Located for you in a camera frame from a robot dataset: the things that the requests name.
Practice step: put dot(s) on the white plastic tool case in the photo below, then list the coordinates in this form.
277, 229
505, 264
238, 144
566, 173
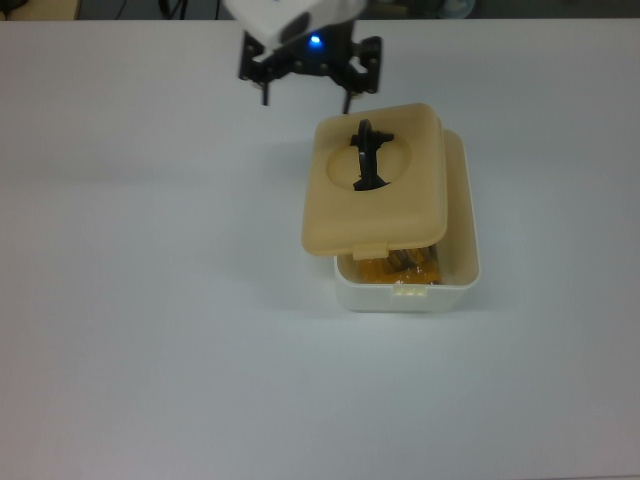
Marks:
460, 225

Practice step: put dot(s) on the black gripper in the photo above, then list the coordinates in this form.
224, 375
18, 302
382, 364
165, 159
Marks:
310, 69

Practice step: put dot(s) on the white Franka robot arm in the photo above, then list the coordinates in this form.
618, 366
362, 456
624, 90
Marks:
270, 15

